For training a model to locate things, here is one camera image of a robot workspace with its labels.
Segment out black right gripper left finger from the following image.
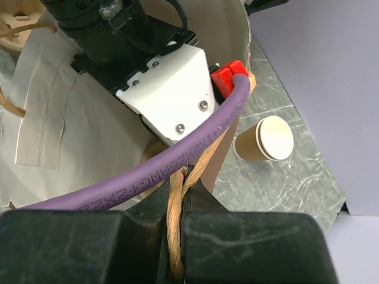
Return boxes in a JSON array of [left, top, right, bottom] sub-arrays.
[[1, 183, 169, 283]]

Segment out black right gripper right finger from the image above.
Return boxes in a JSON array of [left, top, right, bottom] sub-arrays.
[[181, 183, 338, 283]]

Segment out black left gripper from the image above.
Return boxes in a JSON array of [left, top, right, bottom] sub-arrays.
[[41, 0, 198, 92]]

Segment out brown paper takeout bag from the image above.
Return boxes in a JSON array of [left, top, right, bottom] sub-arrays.
[[0, 0, 257, 284]]

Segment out brown paper cups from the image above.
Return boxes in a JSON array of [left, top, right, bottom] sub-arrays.
[[233, 115, 294, 162]]

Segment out brown pulp cup carrier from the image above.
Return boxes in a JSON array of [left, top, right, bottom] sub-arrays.
[[1, 0, 46, 56]]

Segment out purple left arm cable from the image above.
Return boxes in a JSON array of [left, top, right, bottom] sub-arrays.
[[0, 60, 252, 211]]

